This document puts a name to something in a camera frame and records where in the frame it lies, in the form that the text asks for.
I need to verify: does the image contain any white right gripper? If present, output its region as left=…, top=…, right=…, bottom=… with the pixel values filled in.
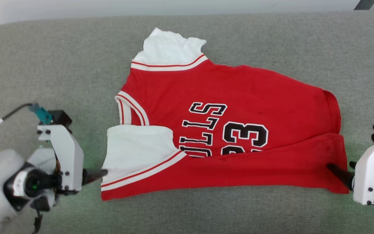
left=327, top=139, right=374, bottom=206

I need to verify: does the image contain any teal cable connector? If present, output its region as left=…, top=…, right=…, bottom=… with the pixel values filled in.
left=29, top=103, right=53, bottom=125

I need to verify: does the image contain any thin black camera cable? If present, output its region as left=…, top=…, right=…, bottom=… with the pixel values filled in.
left=0, top=103, right=33, bottom=139

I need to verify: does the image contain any red white basketball jersey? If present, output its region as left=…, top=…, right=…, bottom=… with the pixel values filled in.
left=101, top=28, right=350, bottom=201

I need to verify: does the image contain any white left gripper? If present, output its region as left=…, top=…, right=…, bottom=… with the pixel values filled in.
left=37, top=124, right=108, bottom=195

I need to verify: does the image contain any dark grey slanted pole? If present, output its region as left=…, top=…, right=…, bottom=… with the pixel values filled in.
left=354, top=0, right=374, bottom=10

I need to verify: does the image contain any grey fabric sofa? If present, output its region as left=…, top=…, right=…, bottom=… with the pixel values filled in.
left=0, top=10, right=374, bottom=234

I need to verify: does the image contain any black dangling arm cable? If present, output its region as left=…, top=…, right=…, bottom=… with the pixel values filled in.
left=32, top=208, right=44, bottom=234

